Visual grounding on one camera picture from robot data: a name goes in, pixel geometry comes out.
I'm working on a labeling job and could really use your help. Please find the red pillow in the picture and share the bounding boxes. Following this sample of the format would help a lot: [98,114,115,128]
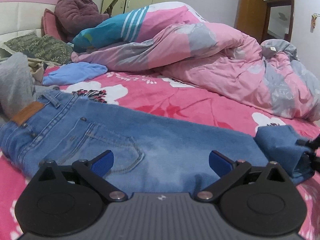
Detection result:
[41,8,68,43]

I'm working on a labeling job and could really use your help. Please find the teal pink striped quilt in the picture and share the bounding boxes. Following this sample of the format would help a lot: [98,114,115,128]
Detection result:
[72,1,208,53]

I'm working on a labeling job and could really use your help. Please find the brown wooden door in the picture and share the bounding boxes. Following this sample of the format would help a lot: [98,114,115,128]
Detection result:
[236,0,268,38]

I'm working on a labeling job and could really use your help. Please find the grey sweater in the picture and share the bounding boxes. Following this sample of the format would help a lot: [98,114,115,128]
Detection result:
[0,52,60,120]

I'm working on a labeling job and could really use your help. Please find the beige garment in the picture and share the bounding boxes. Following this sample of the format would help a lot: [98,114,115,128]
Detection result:
[27,59,48,85]

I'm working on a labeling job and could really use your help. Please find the white pink padded headboard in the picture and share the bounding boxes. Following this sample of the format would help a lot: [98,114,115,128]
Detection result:
[0,0,65,49]

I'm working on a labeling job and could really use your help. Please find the blue denim jeans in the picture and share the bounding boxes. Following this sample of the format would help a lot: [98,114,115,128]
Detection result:
[0,90,315,195]

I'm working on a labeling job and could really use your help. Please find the dark brown door frame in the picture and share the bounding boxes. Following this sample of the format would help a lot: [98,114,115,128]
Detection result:
[262,0,295,42]

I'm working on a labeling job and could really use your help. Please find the light blue garment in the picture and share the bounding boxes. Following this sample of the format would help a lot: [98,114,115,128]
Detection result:
[42,62,108,86]

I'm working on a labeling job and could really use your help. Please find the pink grey floral quilt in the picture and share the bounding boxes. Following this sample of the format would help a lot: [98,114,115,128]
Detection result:
[71,22,320,120]

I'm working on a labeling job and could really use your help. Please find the green patterned pillow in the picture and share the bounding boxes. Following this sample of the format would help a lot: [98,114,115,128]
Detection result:
[4,34,73,64]

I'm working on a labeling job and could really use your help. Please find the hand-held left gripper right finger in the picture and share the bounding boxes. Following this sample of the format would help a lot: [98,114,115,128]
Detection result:
[195,151,288,202]

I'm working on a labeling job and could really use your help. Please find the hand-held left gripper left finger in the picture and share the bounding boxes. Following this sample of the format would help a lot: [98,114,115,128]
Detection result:
[37,150,128,202]

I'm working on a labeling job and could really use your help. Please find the pink floral bed sheet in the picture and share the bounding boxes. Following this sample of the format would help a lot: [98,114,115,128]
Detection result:
[0,65,320,240]

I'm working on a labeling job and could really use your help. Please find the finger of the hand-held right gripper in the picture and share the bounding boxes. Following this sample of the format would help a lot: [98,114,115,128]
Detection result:
[296,134,320,153]

